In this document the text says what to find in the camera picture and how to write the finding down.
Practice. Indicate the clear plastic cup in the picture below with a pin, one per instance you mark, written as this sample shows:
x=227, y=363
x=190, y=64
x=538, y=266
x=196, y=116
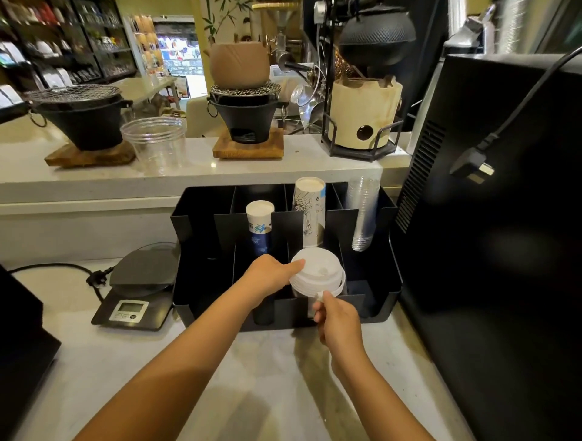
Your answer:
x=155, y=144

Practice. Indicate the black digital kitchen scale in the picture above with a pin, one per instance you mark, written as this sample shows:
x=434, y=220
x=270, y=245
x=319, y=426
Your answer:
x=138, y=290

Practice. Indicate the person's right forearm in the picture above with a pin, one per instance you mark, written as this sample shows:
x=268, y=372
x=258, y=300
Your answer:
x=379, y=402

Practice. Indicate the person's left thumb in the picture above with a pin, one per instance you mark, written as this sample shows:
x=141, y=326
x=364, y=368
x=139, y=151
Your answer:
x=291, y=269

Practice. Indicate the cream ceramic stove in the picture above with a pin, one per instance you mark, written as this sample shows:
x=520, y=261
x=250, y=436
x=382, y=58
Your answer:
x=363, y=113

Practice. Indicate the black cast iron teapot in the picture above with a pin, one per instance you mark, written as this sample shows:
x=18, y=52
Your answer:
x=376, y=34

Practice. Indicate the large black appliance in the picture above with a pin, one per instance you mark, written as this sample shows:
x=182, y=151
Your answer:
x=495, y=254

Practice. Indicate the person's right thumb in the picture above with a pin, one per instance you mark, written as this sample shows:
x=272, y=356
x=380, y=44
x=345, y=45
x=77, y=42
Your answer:
x=334, y=300

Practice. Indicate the stack of tall paper cups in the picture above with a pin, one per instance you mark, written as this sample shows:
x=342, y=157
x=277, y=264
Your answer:
x=310, y=209

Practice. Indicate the stack of white cup lids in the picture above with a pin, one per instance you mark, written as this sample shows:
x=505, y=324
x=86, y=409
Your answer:
x=317, y=273

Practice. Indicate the black cup organizer tray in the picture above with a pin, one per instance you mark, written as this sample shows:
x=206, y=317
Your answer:
x=227, y=254

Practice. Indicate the black metal stove stand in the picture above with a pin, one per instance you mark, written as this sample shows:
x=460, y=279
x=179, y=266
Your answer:
x=361, y=150

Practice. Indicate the stack of small paper cups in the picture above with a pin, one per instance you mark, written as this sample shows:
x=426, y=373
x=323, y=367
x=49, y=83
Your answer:
x=260, y=227

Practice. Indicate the rough wooden board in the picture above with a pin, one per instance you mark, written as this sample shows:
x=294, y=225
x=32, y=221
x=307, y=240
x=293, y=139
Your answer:
x=91, y=156

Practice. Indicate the person's right hand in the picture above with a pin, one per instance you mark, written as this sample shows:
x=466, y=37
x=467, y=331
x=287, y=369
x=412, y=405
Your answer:
x=338, y=325

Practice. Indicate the black iron stove with mesh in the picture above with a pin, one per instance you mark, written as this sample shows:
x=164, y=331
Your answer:
x=82, y=116

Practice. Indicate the brown clay pot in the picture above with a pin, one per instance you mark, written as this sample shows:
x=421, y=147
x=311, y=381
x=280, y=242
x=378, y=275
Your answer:
x=239, y=65

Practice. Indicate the person's left hand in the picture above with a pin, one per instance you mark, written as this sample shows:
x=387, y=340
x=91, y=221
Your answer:
x=266, y=275

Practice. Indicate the black machine corner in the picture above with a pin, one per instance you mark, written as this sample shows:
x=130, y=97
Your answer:
x=20, y=354

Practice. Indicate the black display shelf with goods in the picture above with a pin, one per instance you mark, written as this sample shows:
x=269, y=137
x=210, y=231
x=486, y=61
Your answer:
x=63, y=41

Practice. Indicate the black iron stove with pot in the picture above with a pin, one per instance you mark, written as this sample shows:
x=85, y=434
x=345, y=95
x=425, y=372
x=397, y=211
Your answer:
x=245, y=116

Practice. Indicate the stack of clear plastic cups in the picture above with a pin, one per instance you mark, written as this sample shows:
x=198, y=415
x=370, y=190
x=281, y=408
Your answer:
x=363, y=213

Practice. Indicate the clear glass pitcher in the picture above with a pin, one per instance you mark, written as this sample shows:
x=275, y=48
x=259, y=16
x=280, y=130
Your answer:
x=309, y=102

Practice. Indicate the person's left forearm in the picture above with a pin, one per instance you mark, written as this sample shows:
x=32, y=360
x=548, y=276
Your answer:
x=172, y=370

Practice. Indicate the square wooden board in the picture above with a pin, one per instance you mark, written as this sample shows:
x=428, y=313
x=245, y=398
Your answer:
x=249, y=147

